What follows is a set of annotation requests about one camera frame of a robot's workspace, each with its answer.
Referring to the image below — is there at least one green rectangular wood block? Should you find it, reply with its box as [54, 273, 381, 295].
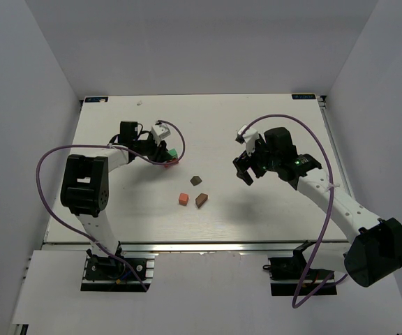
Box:
[167, 149, 178, 161]

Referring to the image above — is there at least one brown wood block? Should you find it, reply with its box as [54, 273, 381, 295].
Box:
[195, 193, 209, 209]

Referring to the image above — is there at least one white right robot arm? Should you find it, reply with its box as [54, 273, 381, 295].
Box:
[233, 126, 402, 288]

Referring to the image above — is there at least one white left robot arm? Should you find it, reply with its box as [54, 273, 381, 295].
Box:
[60, 121, 173, 279]

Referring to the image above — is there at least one olive roof wood block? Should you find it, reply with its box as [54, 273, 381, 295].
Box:
[190, 175, 202, 186]

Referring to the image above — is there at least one salmon cube wood block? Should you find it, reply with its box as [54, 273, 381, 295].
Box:
[178, 193, 189, 206]

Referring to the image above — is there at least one blue label right corner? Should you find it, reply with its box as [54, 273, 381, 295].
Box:
[291, 94, 316, 100]

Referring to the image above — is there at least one blue label corner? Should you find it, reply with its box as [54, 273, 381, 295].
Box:
[84, 97, 108, 103]
[291, 94, 316, 100]

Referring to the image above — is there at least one blue label left corner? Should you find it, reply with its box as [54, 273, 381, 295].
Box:
[84, 97, 108, 103]

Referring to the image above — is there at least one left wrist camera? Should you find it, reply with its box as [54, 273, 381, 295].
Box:
[151, 123, 171, 146]

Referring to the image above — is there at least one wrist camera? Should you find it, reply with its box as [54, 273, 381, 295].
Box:
[235, 124, 260, 156]
[151, 123, 171, 146]

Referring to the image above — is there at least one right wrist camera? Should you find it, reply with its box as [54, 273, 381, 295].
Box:
[235, 124, 260, 156]

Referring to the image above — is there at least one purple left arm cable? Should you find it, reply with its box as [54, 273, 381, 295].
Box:
[36, 120, 186, 292]

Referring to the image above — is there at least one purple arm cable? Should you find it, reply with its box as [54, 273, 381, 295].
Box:
[36, 120, 186, 292]
[239, 114, 348, 310]

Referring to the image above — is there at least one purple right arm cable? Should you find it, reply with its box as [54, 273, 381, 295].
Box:
[239, 114, 348, 310]

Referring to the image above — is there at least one right side aluminium rail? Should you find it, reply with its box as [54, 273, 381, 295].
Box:
[316, 96, 355, 198]

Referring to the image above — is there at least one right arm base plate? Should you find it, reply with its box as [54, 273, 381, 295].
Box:
[265, 256, 338, 297]

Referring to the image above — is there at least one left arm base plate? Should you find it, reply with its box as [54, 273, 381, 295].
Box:
[80, 256, 154, 292]

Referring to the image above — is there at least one aluminium table edge rail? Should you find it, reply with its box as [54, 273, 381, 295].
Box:
[42, 240, 350, 253]

